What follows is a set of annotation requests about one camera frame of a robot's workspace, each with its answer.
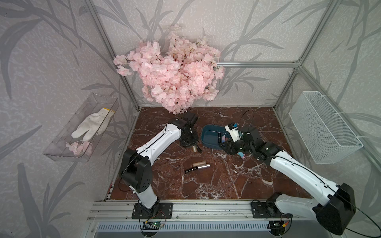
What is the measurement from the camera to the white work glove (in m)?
0.64

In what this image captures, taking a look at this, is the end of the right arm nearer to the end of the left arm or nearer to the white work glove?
the end of the left arm

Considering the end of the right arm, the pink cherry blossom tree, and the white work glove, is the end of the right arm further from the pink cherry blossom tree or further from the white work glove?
the white work glove

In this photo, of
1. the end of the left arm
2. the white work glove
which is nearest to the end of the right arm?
the end of the left arm
